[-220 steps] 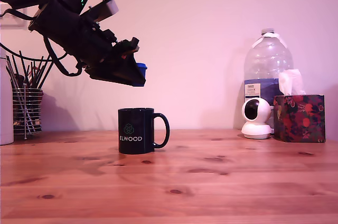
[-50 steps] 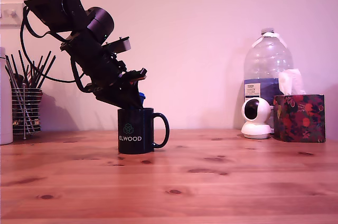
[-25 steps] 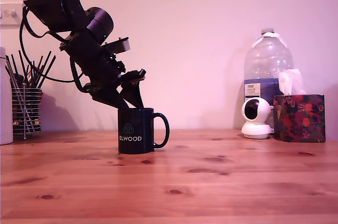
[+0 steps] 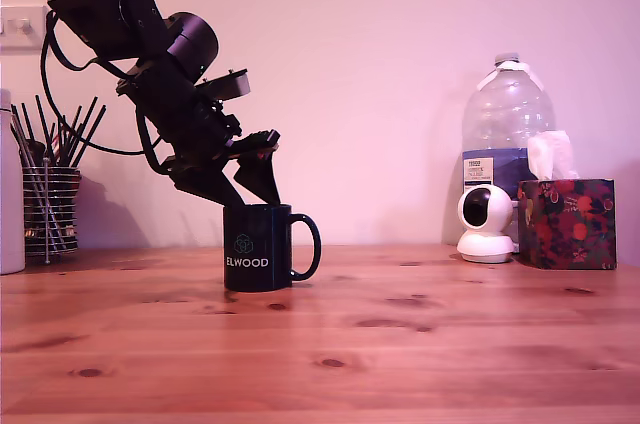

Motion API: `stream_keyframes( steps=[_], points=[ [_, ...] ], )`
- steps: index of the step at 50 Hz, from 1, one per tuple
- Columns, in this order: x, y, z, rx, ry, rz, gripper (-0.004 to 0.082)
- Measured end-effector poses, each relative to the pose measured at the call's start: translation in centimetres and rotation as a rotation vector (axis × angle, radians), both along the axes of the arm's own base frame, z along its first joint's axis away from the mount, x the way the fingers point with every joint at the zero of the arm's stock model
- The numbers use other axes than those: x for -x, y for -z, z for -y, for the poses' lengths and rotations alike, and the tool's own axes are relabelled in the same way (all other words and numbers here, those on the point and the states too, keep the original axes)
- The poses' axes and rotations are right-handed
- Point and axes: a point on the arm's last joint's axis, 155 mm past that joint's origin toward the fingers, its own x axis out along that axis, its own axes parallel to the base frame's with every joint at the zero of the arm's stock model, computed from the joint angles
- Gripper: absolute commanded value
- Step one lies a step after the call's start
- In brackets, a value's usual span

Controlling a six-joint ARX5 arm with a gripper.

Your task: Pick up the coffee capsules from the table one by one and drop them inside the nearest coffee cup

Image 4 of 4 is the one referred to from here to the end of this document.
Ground large clear water bottle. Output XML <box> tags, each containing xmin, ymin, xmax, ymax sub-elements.
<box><xmin>460</xmin><ymin>52</ymin><xmax>558</xmax><ymax>245</ymax></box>

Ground white bottle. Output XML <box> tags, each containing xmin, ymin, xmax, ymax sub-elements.
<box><xmin>0</xmin><ymin>88</ymin><xmax>27</xmax><ymax>276</ymax></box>

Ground white wall switch plate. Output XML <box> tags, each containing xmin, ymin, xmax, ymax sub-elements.
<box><xmin>0</xmin><ymin>6</ymin><xmax>51</xmax><ymax>51</ymax></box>

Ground dark floral tissue box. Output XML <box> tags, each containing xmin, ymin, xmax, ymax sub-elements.
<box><xmin>517</xmin><ymin>177</ymin><xmax>617</xmax><ymax>271</ymax></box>

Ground short black cable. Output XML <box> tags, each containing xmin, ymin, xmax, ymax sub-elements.
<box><xmin>134</xmin><ymin>108</ymin><xmax>167</xmax><ymax>175</ymax></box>

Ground black Elwood coffee mug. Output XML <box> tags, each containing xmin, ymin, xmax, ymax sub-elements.
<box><xmin>223</xmin><ymin>203</ymin><xmax>322</xmax><ymax>294</ymax></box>

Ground small white round camera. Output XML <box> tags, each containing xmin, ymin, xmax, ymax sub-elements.
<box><xmin>456</xmin><ymin>184</ymin><xmax>516</xmax><ymax>264</ymax></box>

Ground wire basket straw holder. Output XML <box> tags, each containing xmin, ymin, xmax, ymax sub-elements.
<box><xmin>22</xmin><ymin>156</ymin><xmax>82</xmax><ymax>265</ymax></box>

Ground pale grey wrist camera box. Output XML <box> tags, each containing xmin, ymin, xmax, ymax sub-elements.
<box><xmin>197</xmin><ymin>67</ymin><xmax>251</xmax><ymax>101</ymax></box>

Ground long black loop cable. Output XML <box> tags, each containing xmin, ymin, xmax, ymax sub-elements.
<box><xmin>40</xmin><ymin>11</ymin><xmax>151</xmax><ymax>156</ymax></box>

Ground black drinking straw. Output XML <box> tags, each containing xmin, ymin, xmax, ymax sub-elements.
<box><xmin>34</xmin><ymin>95</ymin><xmax>59</xmax><ymax>168</ymax></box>
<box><xmin>62</xmin><ymin>95</ymin><xmax>100</xmax><ymax>166</ymax></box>
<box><xmin>73</xmin><ymin>104</ymin><xmax>108</xmax><ymax>168</ymax></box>
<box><xmin>20</xmin><ymin>101</ymin><xmax>39</xmax><ymax>145</ymax></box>
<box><xmin>9</xmin><ymin>103</ymin><xmax>34</xmax><ymax>168</ymax></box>

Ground white paper tissue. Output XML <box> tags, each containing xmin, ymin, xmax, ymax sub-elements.
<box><xmin>527</xmin><ymin>130</ymin><xmax>580</xmax><ymax>183</ymax></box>

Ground flat black strap cable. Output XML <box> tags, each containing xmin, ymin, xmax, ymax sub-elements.
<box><xmin>49</xmin><ymin>18</ymin><xmax>124</xmax><ymax>73</ymax></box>

